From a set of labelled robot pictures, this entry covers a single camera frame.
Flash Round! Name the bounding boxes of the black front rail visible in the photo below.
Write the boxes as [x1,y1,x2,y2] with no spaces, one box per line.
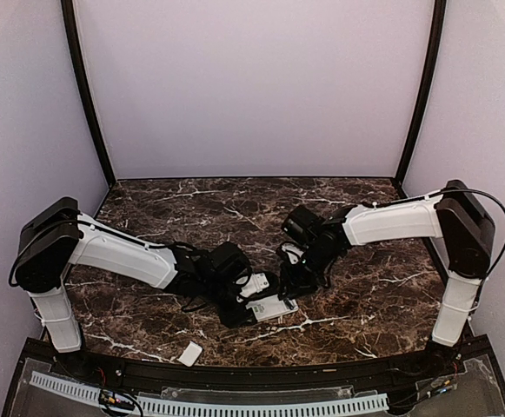
[77,347,431,392]

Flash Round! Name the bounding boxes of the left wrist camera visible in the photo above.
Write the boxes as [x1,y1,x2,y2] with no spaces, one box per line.
[236,271,279,302]

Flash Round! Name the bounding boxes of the white remote control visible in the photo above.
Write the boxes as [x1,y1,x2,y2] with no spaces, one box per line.
[246,295,299,322]

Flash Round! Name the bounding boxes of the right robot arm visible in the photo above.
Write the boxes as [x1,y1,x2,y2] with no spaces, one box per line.
[277,180,501,377]

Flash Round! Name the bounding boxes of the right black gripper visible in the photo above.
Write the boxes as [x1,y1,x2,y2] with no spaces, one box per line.
[277,244,337,300]

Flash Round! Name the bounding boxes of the white battery cover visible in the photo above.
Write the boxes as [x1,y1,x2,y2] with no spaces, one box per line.
[177,341,203,367]

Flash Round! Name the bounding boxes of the left black frame post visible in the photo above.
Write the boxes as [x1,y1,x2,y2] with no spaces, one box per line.
[60,0,116,189]

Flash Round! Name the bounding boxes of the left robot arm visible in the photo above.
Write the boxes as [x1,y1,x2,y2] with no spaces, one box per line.
[9,197,256,379]

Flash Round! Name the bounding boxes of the right black frame post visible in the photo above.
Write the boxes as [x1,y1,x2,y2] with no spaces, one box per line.
[394,0,447,188]

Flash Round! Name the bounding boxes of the black frame post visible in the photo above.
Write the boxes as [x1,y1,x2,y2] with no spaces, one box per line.
[60,0,116,189]
[394,0,447,188]

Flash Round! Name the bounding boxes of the white slotted cable duct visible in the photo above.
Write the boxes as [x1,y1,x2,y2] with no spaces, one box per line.
[30,371,389,416]

